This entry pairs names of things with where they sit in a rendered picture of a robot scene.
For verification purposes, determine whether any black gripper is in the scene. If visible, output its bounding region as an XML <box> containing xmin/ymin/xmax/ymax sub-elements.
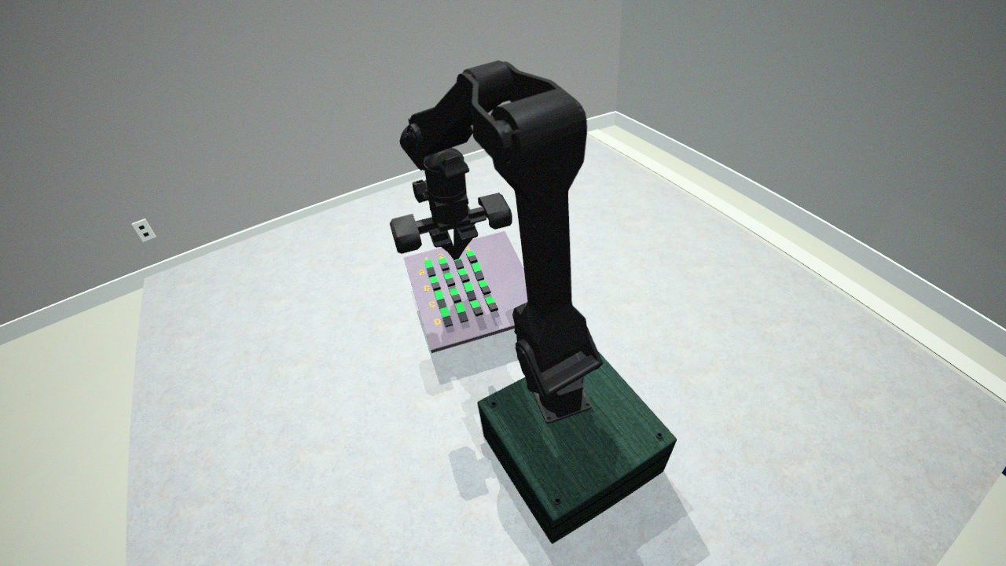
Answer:
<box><xmin>389</xmin><ymin>187</ymin><xmax>512</xmax><ymax>260</ymax></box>

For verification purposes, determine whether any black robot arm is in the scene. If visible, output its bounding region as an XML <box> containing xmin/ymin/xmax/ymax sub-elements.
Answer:
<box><xmin>400</xmin><ymin>61</ymin><xmax>603</xmax><ymax>424</ymax></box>

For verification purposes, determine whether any lilac switch panel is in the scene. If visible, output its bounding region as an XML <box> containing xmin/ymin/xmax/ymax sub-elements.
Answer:
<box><xmin>403</xmin><ymin>231</ymin><xmax>527</xmax><ymax>353</ymax></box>

